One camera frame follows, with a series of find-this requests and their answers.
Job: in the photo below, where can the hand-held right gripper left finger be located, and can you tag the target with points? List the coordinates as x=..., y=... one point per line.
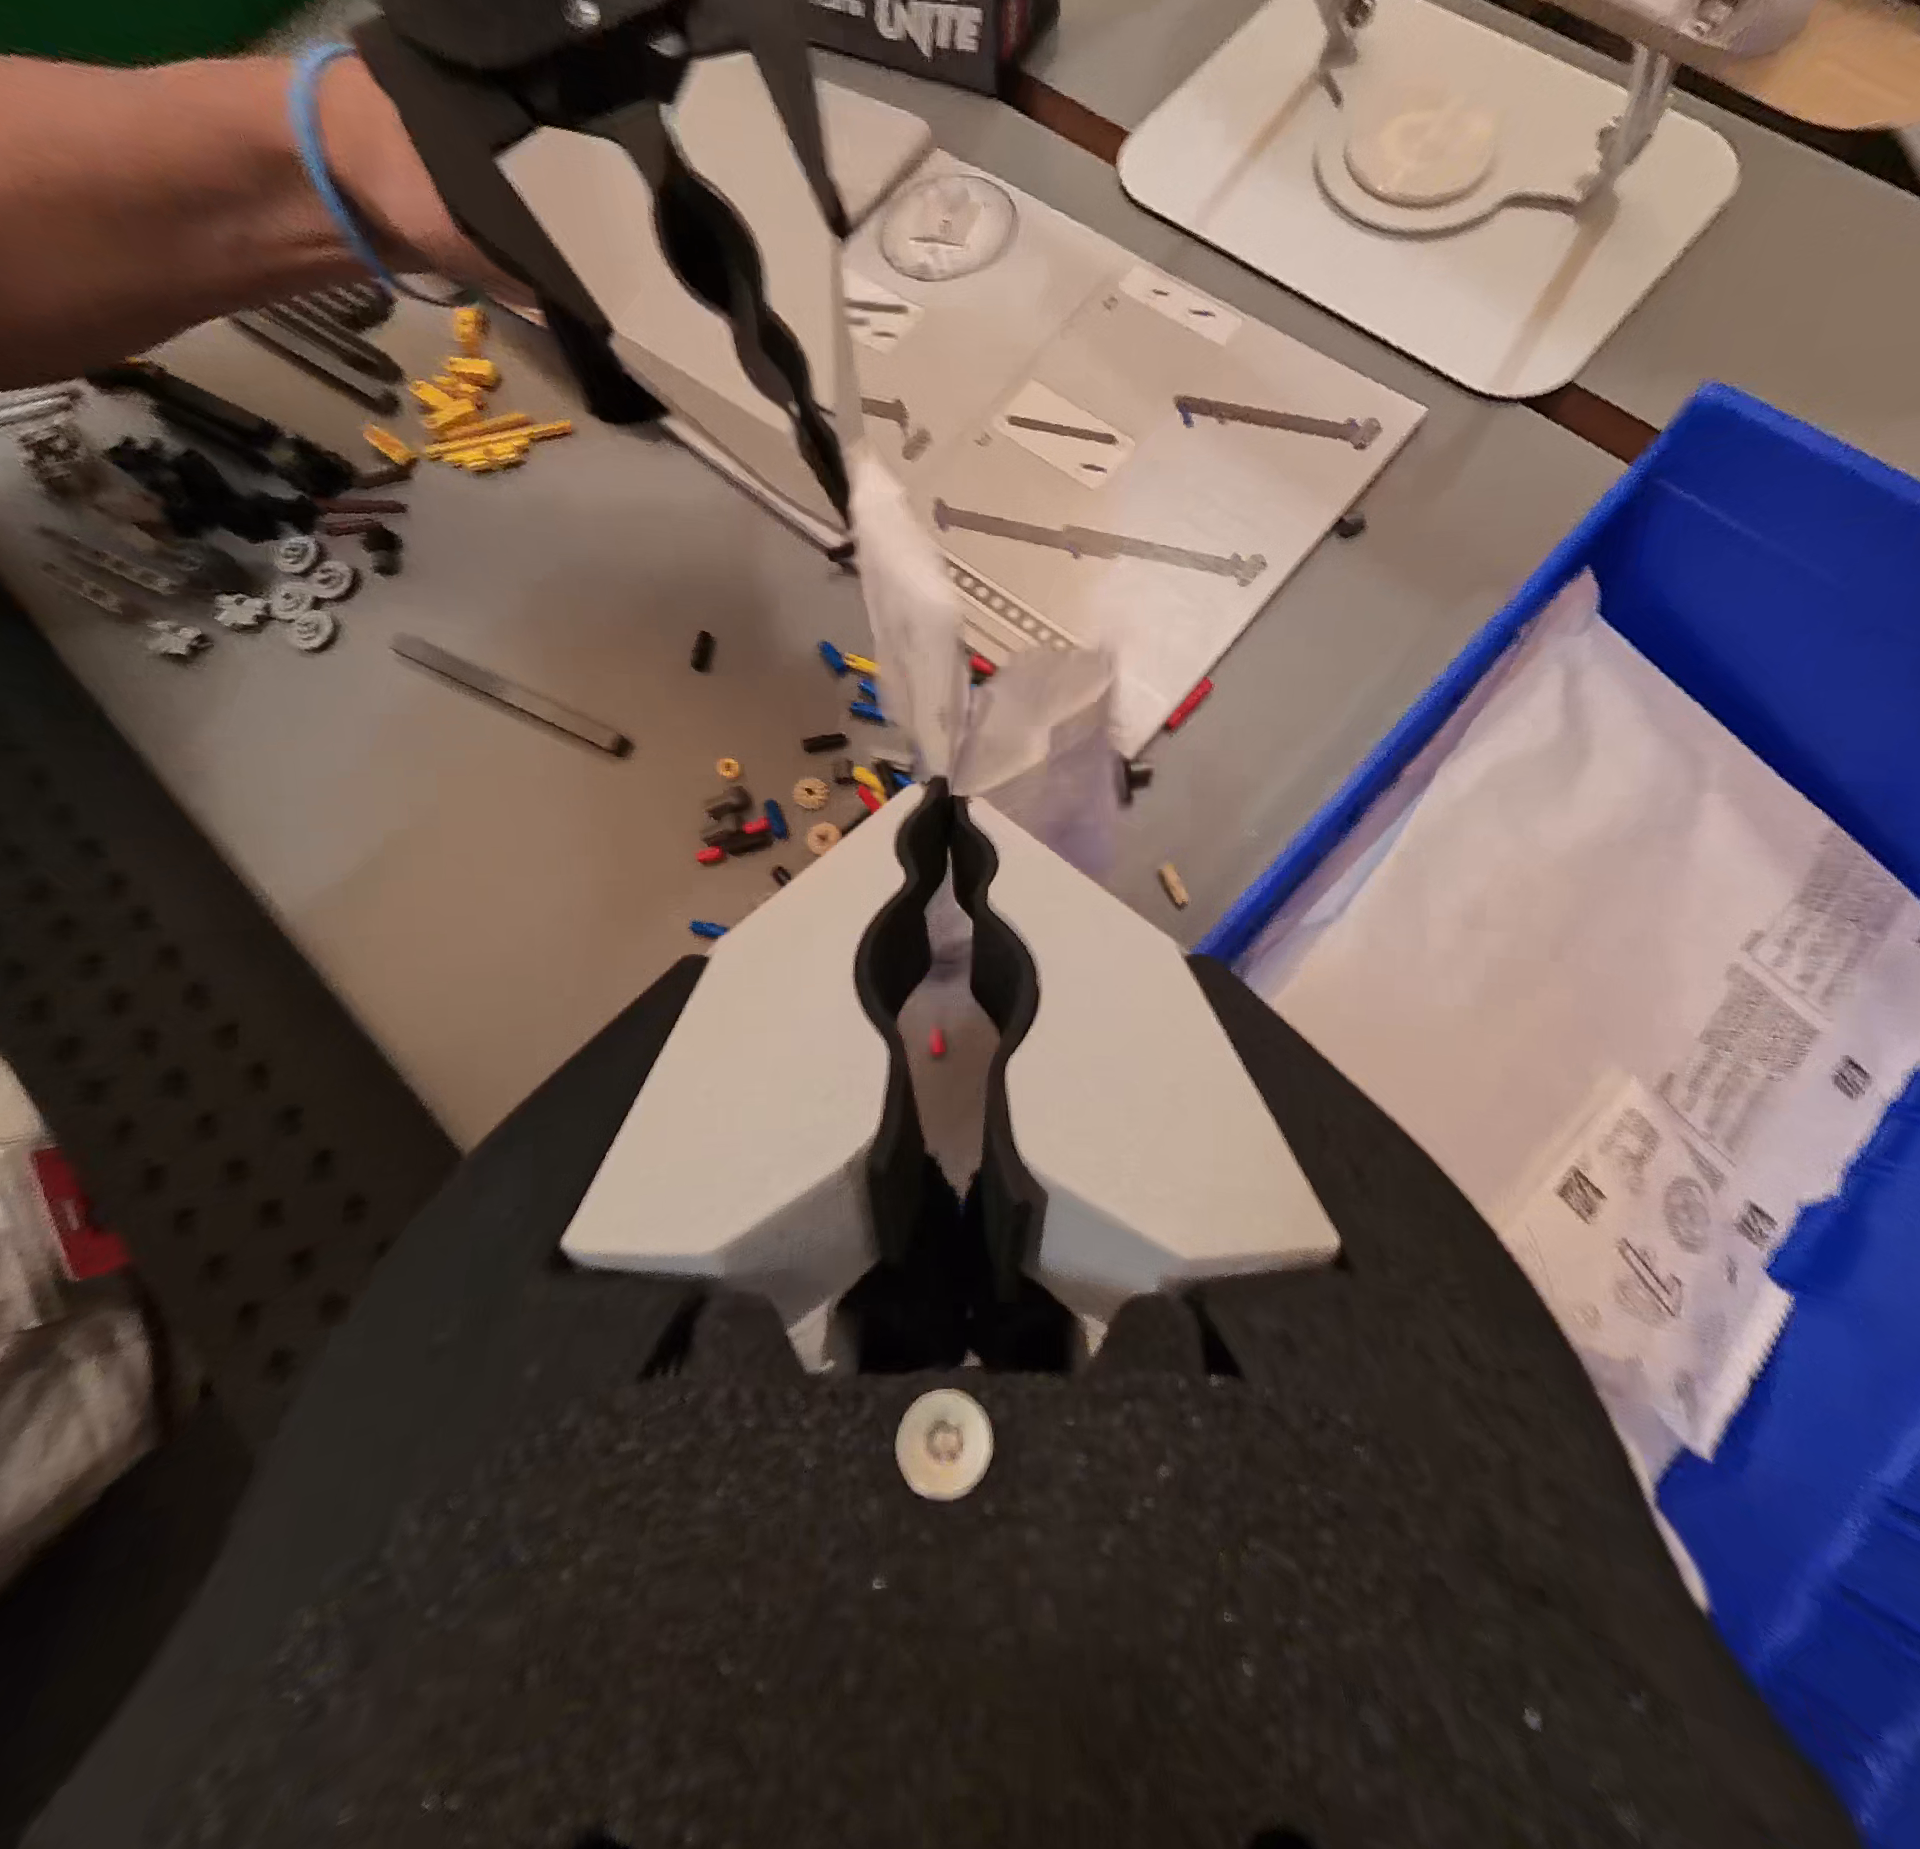
x=736, y=1129

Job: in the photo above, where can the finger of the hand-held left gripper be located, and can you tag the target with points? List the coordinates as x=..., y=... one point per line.
x=600, y=229
x=887, y=146

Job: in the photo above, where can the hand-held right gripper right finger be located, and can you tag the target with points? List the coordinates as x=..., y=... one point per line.
x=1169, y=1129

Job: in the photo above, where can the white printed paper bag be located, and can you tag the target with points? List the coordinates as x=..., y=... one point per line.
x=1500, y=889
x=915, y=604

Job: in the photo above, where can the long dark grey bar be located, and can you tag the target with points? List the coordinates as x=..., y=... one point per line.
x=509, y=697

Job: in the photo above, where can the blue plastic bin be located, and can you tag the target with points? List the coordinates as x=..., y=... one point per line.
x=1772, y=559

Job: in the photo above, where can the person's left forearm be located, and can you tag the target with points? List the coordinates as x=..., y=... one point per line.
x=150, y=214

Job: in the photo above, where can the black lego box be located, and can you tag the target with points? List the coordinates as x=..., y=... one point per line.
x=931, y=6

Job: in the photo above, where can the pile of yellow lego pieces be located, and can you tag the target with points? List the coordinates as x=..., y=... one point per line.
x=472, y=433

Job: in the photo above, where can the pile of mixed lego pins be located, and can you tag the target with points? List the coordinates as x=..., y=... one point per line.
x=818, y=791

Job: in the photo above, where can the pile of black lego beams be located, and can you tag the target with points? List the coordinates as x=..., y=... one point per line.
x=225, y=416

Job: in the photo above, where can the pile of dark lego pieces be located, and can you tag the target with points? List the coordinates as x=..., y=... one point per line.
x=182, y=492

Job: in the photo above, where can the pile of grey lego gears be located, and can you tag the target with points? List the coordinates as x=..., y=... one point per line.
x=309, y=631

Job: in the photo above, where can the light grey lego beam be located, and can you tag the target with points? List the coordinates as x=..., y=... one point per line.
x=128, y=559

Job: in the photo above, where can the person's left hand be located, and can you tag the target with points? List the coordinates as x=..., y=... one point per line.
x=397, y=198

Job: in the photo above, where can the open instruction booklet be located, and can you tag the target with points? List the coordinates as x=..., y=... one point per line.
x=1142, y=619

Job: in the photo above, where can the pale packet with red label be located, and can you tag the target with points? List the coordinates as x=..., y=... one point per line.
x=60, y=1354

